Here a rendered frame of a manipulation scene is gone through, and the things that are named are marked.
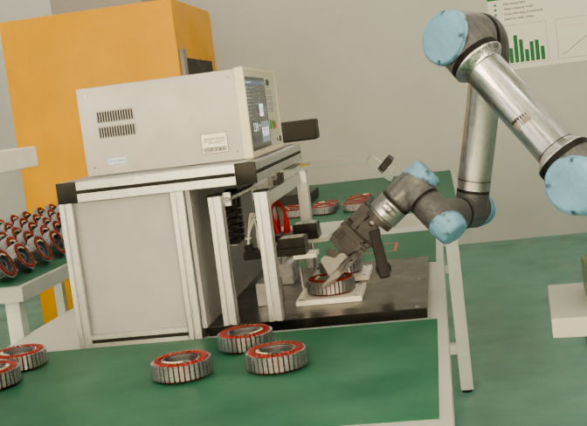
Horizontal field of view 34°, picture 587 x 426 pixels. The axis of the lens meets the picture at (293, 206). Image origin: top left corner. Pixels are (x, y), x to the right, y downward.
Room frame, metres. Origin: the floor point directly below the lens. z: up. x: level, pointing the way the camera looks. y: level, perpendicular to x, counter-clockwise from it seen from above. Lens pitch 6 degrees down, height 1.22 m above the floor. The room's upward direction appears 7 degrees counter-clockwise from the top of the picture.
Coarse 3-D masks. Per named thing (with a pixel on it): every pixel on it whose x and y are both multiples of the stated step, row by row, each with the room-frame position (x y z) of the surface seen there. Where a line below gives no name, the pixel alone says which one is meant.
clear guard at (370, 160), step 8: (328, 160) 2.57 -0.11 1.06; (336, 160) 2.53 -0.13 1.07; (344, 160) 2.48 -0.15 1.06; (352, 160) 2.44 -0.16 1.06; (360, 160) 2.41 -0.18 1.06; (368, 160) 2.40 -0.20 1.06; (376, 160) 2.54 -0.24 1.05; (288, 168) 2.41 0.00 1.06; (296, 168) 2.38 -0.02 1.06; (304, 168) 2.38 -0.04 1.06; (376, 168) 2.36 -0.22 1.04; (384, 176) 2.35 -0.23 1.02; (392, 176) 2.45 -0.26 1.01
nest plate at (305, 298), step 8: (360, 288) 2.19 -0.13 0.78; (304, 296) 2.18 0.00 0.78; (312, 296) 2.17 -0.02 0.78; (320, 296) 2.16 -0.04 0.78; (328, 296) 2.14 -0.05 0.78; (336, 296) 2.13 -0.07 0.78; (344, 296) 2.12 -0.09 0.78; (352, 296) 2.11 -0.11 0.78; (360, 296) 2.11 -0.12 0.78; (296, 304) 2.13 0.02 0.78; (304, 304) 2.13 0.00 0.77; (312, 304) 2.12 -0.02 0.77; (320, 304) 2.12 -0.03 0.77
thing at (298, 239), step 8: (280, 240) 2.18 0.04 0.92; (288, 240) 2.17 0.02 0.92; (296, 240) 2.17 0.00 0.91; (304, 240) 2.17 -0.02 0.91; (256, 248) 2.24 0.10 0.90; (280, 248) 2.18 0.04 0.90; (288, 248) 2.17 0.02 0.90; (296, 248) 2.17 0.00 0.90; (304, 248) 2.17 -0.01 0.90; (248, 256) 2.19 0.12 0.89; (256, 256) 2.18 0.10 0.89; (280, 256) 2.17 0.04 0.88; (288, 256) 2.17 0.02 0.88; (296, 256) 2.17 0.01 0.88; (304, 256) 2.17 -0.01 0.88; (312, 256) 2.17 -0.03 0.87
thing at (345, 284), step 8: (344, 272) 2.21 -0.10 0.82; (312, 280) 2.17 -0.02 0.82; (320, 280) 2.16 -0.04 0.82; (336, 280) 2.14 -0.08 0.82; (344, 280) 2.15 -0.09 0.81; (352, 280) 2.17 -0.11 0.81; (312, 288) 2.16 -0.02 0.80; (320, 288) 2.14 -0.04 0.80; (328, 288) 2.14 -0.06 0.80; (336, 288) 2.14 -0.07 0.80; (344, 288) 2.14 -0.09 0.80; (352, 288) 2.16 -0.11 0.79
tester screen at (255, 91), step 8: (248, 80) 2.19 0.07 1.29; (256, 80) 2.29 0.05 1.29; (248, 88) 2.18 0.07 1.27; (256, 88) 2.28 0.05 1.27; (264, 88) 2.38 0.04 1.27; (248, 96) 2.17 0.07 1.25; (256, 96) 2.26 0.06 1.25; (264, 96) 2.37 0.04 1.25; (248, 104) 2.16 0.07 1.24; (256, 104) 2.25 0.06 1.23; (256, 112) 2.24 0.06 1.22; (256, 120) 2.22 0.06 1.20; (264, 120) 2.33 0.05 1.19; (256, 144) 2.19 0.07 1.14; (264, 144) 2.29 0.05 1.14
